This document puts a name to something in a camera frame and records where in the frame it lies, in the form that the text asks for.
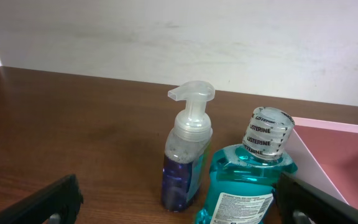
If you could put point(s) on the pink cardboard box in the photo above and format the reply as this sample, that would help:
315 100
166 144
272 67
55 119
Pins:
326 154

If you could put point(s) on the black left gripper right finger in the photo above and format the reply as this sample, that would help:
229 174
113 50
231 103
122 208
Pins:
300 202

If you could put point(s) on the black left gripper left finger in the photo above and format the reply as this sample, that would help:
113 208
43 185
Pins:
58 202

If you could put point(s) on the purple foaming soap pump bottle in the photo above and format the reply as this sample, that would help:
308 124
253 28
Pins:
186 146

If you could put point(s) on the blue Listerine mouthwash bottle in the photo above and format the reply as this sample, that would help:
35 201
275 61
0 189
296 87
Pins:
242 175

